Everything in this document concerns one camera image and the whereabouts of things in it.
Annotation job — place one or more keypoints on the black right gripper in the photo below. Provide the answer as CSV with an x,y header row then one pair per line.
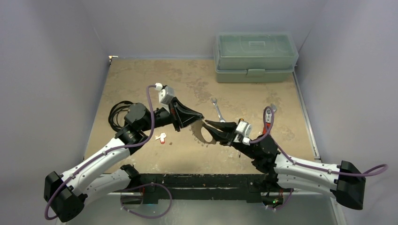
x,y
232,135

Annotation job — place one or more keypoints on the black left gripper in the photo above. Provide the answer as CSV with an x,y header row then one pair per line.
x,y
182,116

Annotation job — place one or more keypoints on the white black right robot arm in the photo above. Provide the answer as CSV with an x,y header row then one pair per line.
x,y
341,181

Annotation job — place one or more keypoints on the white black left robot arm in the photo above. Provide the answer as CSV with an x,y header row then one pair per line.
x,y
67,194

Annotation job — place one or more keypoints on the small silver open-end wrench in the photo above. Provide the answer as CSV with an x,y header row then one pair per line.
x,y
214,101

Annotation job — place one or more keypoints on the white red small key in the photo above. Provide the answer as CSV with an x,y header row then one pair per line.
x,y
161,138

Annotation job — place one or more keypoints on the green translucent plastic toolbox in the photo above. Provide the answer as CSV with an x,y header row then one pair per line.
x,y
254,57

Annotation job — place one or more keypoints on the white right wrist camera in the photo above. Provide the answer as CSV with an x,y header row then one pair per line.
x,y
242,132

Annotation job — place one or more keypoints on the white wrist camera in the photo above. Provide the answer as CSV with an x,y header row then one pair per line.
x,y
242,132
165,93

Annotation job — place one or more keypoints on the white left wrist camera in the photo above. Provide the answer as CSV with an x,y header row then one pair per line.
x,y
165,93

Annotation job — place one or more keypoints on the adjustable wrench red handle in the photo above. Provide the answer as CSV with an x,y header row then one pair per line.
x,y
269,117

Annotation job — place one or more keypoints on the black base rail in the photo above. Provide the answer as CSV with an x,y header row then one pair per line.
x,y
243,187

